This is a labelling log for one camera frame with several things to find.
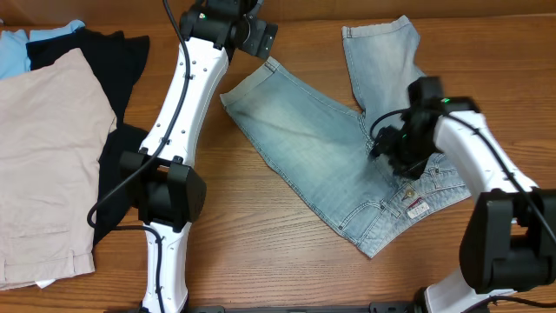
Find light blue denim shorts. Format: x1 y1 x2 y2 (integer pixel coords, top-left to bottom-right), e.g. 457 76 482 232
221 17 470 256

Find black garment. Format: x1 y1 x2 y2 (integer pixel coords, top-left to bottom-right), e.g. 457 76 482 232
26 27 162 248

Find beige shorts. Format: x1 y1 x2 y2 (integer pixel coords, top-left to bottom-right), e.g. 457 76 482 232
1 49 116 290

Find light blue shirt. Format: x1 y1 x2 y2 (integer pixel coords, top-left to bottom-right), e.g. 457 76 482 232
1 19 85 79

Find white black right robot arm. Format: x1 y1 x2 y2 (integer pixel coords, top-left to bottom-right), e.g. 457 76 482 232
369 77 555 312

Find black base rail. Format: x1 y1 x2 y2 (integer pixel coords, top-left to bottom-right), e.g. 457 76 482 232
103 301 425 313

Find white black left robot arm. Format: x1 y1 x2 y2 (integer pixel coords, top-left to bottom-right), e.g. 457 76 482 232
120 0 278 313

